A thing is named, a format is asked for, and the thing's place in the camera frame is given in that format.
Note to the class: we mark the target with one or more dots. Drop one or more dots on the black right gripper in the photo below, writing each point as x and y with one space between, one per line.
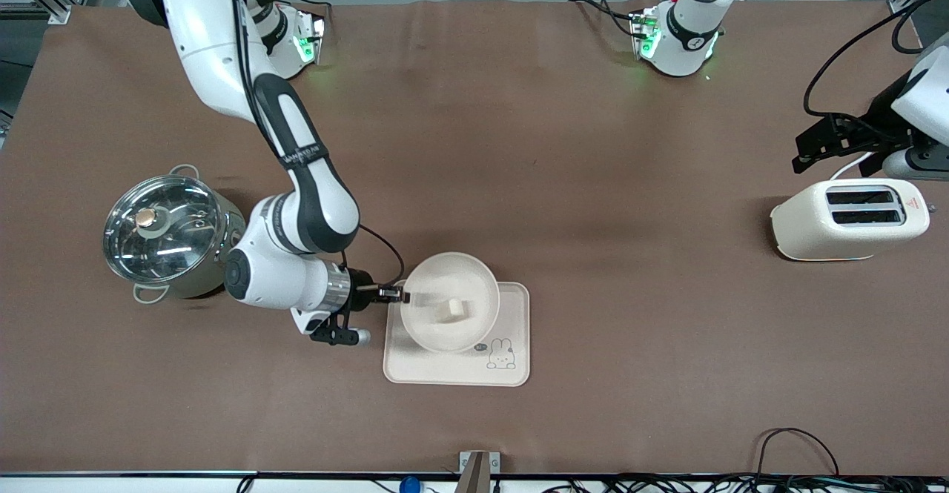
362 291

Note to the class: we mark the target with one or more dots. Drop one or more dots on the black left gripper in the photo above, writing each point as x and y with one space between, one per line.
872 120

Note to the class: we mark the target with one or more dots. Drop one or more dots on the cream white bowl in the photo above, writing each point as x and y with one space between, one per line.
460 278

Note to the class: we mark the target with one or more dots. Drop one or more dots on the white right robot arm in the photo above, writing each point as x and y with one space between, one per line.
311 204

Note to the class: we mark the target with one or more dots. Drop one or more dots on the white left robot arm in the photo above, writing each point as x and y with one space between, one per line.
689 33

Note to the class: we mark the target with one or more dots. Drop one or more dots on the cream rabbit print tray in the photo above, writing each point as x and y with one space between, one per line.
445 368

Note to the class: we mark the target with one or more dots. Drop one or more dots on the cream two-slot toaster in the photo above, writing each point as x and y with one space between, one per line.
815 233

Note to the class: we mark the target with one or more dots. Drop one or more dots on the stainless steel pot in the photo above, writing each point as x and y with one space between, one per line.
231 230

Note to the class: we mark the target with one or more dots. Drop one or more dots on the blue round knob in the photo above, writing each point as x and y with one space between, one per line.
409 485

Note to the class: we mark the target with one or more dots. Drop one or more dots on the brown table cover mat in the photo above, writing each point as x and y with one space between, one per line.
593 182

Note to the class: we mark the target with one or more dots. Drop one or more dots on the glass pot lid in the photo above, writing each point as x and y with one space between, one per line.
163 230

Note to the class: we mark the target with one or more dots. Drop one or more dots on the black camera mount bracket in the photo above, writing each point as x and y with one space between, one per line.
334 330

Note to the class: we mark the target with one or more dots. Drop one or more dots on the aluminium camera post bracket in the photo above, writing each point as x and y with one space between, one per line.
478 474

